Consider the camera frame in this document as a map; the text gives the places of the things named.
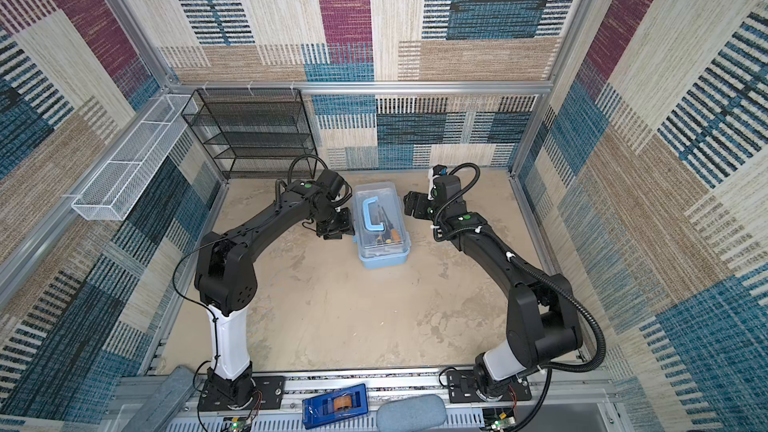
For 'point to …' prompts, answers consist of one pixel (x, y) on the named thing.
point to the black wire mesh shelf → (254, 133)
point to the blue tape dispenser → (335, 407)
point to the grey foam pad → (417, 413)
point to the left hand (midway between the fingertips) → (353, 229)
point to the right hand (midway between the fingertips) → (416, 203)
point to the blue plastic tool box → (380, 226)
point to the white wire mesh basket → (109, 194)
